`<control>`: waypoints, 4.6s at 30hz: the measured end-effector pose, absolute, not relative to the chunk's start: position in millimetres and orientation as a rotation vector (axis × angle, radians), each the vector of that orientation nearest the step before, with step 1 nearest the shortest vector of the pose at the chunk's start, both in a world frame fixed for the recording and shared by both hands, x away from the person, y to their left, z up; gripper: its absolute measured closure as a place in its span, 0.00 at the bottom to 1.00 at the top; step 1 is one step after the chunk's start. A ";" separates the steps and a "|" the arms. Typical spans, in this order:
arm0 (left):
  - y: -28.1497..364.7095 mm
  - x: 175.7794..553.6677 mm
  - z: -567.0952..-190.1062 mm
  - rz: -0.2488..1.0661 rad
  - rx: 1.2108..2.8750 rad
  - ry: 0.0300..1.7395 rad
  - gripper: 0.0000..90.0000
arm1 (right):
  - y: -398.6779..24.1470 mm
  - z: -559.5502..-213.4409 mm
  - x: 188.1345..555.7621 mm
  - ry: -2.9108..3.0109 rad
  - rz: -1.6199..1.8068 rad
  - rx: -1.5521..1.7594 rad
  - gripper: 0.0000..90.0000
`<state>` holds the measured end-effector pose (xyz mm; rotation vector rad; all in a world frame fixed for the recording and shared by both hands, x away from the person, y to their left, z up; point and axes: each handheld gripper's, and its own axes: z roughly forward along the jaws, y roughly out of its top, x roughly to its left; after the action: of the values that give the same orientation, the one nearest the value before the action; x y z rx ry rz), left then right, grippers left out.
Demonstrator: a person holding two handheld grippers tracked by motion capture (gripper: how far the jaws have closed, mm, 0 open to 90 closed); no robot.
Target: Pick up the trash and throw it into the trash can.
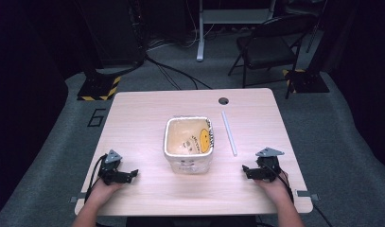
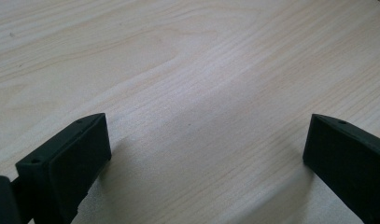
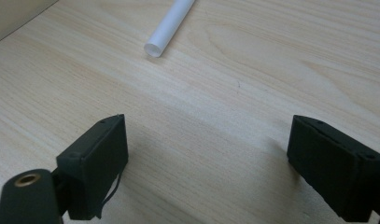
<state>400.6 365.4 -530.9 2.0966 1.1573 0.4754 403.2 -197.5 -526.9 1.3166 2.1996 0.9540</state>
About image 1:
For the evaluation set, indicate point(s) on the white plastic tube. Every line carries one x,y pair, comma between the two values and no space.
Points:
229,133

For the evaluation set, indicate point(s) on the white metal desk frame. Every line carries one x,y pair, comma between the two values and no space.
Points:
231,15

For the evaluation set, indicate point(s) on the person's left hand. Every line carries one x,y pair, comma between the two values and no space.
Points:
101,191

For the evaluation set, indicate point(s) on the black striped stand base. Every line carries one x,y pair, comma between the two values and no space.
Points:
306,81
97,88

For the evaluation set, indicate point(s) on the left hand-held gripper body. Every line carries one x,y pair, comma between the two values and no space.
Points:
110,170

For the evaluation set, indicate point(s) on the white square smiley bin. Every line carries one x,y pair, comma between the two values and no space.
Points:
187,145

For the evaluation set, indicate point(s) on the black folding chair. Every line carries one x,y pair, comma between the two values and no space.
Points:
266,50

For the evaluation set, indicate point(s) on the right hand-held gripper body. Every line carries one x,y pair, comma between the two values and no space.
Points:
268,164

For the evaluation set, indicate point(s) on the person's right hand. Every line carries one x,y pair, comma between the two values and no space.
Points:
275,189

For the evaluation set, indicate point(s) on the grey table edge bracket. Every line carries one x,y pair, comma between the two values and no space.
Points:
307,194
77,198

